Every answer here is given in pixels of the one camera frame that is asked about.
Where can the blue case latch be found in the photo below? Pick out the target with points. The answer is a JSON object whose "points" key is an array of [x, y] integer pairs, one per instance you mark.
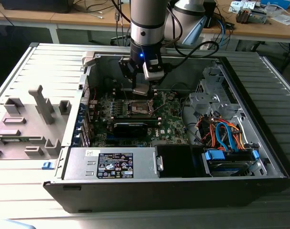
{"points": [[47, 165]]}

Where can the green motherboard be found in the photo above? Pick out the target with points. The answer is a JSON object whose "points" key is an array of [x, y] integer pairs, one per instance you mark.
{"points": [[171, 114]]}

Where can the grey parts rack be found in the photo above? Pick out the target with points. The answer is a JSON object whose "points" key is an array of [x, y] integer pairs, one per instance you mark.
{"points": [[35, 133]]}

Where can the copper CPU cooler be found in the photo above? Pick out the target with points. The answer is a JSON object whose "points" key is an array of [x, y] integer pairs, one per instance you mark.
{"points": [[242, 15]]}

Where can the black box on desk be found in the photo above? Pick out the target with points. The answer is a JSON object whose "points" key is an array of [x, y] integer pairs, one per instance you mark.
{"points": [[35, 6]]}

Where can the black upright box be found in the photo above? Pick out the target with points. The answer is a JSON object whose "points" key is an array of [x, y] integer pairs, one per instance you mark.
{"points": [[210, 14]]}

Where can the silver CPU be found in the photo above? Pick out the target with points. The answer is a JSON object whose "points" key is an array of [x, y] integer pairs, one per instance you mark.
{"points": [[141, 90]]}

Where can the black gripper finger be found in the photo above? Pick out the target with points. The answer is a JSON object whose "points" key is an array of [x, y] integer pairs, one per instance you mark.
{"points": [[126, 66], [155, 83]]}

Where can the black PC case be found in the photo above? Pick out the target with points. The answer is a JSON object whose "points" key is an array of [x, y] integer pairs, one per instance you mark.
{"points": [[135, 195]]}

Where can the black RAM slot bank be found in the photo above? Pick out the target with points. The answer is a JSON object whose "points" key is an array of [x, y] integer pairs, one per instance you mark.
{"points": [[153, 122], [118, 93]]}

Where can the pale blue blurred object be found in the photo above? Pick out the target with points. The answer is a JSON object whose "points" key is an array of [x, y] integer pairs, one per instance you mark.
{"points": [[11, 225]]}

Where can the black graphics card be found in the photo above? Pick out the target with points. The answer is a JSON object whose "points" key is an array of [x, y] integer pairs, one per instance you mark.
{"points": [[130, 130]]}

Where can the green RAM stick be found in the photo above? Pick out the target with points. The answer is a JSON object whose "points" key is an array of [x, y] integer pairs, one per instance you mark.
{"points": [[18, 139]]}

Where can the silver expansion bracket row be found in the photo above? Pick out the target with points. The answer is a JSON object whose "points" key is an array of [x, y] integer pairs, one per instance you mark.
{"points": [[87, 94]]}

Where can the hard disk in blue carrier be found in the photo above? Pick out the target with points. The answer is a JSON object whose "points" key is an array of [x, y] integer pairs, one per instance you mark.
{"points": [[216, 156]]}

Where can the silver coin cell battery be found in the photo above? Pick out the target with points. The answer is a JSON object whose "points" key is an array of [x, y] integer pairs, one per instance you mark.
{"points": [[171, 96]]}

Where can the silver metal drive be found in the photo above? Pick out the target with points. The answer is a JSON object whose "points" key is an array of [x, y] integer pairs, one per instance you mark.
{"points": [[259, 16]]}

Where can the silver metal drive cage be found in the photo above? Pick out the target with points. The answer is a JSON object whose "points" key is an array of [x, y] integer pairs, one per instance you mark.
{"points": [[207, 100]]}

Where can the wooden desk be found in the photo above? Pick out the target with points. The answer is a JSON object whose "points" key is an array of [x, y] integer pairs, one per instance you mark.
{"points": [[27, 16]]}

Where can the CPU socket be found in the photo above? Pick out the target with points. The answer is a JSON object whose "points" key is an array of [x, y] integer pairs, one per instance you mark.
{"points": [[137, 109]]}

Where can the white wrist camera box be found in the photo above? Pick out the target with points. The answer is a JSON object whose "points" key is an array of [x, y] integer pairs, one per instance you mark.
{"points": [[153, 74]]}

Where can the blue cardboard box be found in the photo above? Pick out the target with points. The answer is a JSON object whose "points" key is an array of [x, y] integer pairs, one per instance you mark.
{"points": [[276, 3]]}

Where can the silver power supply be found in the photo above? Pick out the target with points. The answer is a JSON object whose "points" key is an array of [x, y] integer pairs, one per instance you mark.
{"points": [[75, 164]]}

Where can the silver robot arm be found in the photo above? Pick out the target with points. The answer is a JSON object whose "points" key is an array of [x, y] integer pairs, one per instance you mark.
{"points": [[147, 19]]}

